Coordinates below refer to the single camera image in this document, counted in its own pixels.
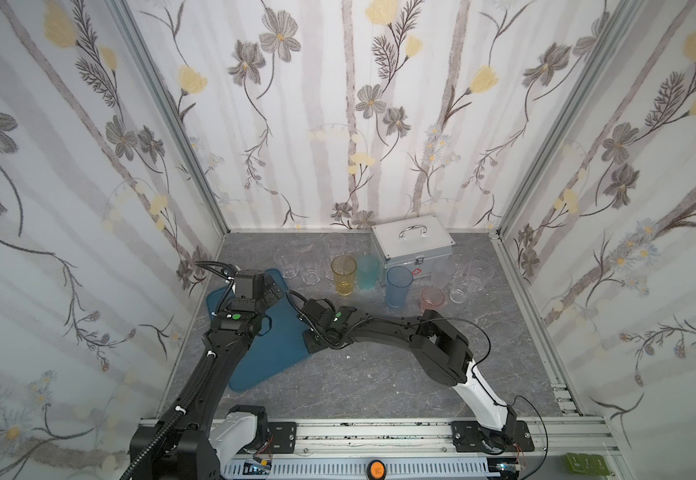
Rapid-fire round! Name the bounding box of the yellow plastic cup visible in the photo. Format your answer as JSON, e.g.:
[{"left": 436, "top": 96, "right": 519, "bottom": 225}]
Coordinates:
[{"left": 331, "top": 255, "right": 357, "bottom": 297}]

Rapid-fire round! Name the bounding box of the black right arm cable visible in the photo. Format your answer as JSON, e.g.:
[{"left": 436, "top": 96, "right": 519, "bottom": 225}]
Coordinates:
[{"left": 419, "top": 316, "right": 550, "bottom": 480}]

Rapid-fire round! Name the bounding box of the pink plastic cup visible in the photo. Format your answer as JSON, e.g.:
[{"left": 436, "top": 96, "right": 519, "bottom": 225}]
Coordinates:
[{"left": 420, "top": 286, "right": 446, "bottom": 311}]

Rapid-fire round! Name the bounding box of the blue plastic cup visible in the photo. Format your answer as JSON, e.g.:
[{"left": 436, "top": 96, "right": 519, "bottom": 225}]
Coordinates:
[{"left": 385, "top": 266, "right": 414, "bottom": 308}]

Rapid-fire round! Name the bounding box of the clear glass front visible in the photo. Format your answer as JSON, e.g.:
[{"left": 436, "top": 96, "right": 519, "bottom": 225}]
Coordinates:
[{"left": 449, "top": 274, "right": 471, "bottom": 304}]

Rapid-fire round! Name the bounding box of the teal plastic cup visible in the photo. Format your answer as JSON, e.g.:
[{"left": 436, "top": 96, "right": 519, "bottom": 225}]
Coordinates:
[{"left": 357, "top": 254, "right": 380, "bottom": 290}]

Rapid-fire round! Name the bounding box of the black corrugated cable conduit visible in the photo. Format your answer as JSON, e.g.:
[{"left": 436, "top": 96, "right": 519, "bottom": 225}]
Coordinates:
[{"left": 118, "top": 353, "right": 217, "bottom": 480}]

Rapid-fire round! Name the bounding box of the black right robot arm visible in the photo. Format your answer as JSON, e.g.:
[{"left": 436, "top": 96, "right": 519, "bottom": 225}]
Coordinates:
[{"left": 296, "top": 299, "right": 517, "bottom": 437}]

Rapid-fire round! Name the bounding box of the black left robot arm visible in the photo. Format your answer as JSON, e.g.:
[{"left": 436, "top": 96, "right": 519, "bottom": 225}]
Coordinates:
[{"left": 122, "top": 261, "right": 284, "bottom": 479}]

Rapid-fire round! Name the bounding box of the teal plastic tray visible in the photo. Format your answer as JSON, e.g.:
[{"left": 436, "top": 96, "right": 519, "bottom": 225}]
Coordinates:
[{"left": 204, "top": 269, "right": 309, "bottom": 394}]

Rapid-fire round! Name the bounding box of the orange black knob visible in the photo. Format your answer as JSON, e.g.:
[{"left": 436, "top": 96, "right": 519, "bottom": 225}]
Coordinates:
[{"left": 366, "top": 460, "right": 388, "bottom": 480}]

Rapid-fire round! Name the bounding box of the green circuit board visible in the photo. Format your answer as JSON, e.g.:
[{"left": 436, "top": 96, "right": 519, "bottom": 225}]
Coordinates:
[{"left": 564, "top": 452, "right": 612, "bottom": 477}]

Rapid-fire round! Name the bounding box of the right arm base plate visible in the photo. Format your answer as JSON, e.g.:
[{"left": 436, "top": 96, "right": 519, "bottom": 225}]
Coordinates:
[{"left": 450, "top": 420, "right": 536, "bottom": 455}]

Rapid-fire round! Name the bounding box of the silver aluminium first aid case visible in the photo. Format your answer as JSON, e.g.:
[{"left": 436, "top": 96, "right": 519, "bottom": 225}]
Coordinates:
[{"left": 370, "top": 215, "right": 456, "bottom": 285}]

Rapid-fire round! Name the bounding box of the clear faceted glass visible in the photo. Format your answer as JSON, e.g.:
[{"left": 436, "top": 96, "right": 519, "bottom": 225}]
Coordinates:
[
  {"left": 465, "top": 260, "right": 494, "bottom": 293},
  {"left": 298, "top": 255, "right": 321, "bottom": 286},
  {"left": 278, "top": 252, "right": 299, "bottom": 279}
]

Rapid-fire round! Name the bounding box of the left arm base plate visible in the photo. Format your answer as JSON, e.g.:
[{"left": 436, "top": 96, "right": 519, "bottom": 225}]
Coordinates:
[{"left": 254, "top": 422, "right": 298, "bottom": 455}]

